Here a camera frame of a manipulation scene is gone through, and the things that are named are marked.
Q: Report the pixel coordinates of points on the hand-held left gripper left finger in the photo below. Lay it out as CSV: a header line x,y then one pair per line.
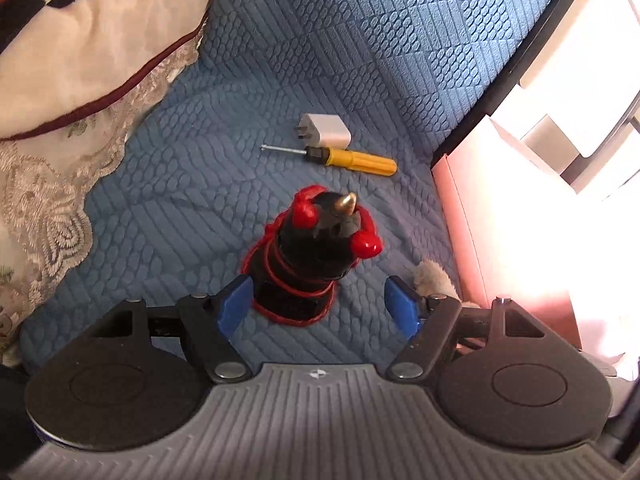
x,y
235,307

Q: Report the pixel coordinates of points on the white charger plug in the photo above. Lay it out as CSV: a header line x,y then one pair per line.
x,y
327,130

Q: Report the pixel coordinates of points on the pink cardboard box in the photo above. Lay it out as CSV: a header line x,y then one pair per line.
x,y
500,240

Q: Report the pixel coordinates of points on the beige lace cloth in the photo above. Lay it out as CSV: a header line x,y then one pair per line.
x,y
45,200

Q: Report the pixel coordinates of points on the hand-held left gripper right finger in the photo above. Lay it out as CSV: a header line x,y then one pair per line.
x,y
402,310

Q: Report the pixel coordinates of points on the white plush toy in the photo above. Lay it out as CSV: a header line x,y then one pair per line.
x,y
437,277

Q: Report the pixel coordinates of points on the red and black toy figure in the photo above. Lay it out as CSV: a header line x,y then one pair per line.
x,y
310,255

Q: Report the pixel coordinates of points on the blue textured sofa cover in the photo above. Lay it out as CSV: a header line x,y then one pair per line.
x,y
300,60

